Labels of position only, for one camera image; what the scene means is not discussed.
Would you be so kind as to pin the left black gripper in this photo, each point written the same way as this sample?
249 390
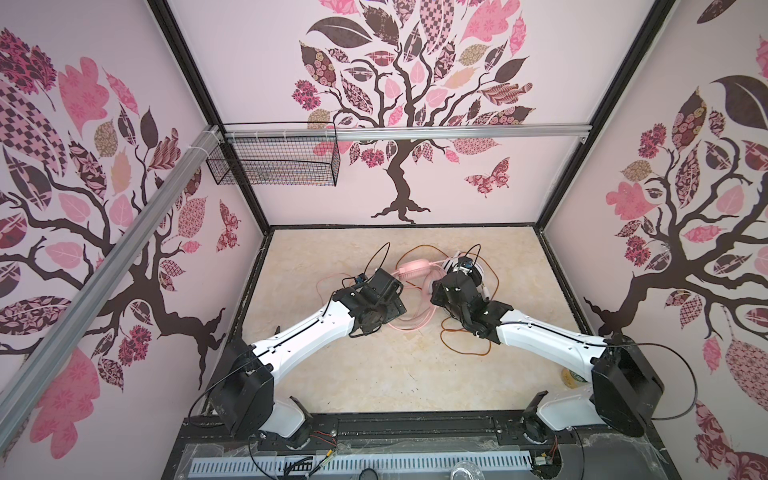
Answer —
387 294

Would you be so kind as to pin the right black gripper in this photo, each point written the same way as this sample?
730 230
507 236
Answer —
448 290

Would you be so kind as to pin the pink headphones with cable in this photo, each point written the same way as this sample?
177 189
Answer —
418 275

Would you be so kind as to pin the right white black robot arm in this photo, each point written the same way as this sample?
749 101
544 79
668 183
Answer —
622 389

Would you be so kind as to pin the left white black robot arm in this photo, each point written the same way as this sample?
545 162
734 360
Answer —
242 389

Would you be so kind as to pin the white black headphones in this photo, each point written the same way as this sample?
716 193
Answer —
477 277

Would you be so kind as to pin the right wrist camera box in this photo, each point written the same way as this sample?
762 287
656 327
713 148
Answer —
465 264

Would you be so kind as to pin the back aluminium rail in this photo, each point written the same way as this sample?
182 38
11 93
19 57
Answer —
415 133

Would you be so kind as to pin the aluminium rail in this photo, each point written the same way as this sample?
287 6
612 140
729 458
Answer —
35 375
415 133

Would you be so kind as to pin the white slotted cable duct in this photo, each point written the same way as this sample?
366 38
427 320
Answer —
351 464

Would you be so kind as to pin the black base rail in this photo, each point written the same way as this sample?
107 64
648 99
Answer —
587 452

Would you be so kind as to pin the left aluminium rail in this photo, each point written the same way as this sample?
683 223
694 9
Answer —
35 375

